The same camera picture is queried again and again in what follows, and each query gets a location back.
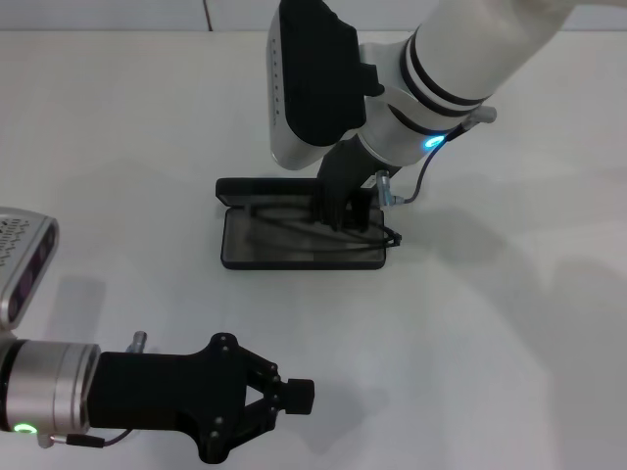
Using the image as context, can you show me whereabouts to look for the black glasses case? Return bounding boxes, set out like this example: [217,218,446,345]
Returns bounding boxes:
[215,176,393,271]

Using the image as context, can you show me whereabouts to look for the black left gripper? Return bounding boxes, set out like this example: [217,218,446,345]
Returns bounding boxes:
[87,332,315,465]

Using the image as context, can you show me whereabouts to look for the black glasses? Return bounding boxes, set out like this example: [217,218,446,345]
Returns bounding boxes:
[242,203,404,254]

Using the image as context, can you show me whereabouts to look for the left arm cable with plug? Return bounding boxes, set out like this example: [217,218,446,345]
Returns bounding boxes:
[38,330,151,449]

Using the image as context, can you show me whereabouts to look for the right wrist camera silver housing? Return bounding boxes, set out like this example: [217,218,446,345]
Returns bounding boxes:
[266,0,384,171]

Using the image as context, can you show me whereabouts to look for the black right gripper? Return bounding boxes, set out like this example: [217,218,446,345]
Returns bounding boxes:
[312,139,388,232]

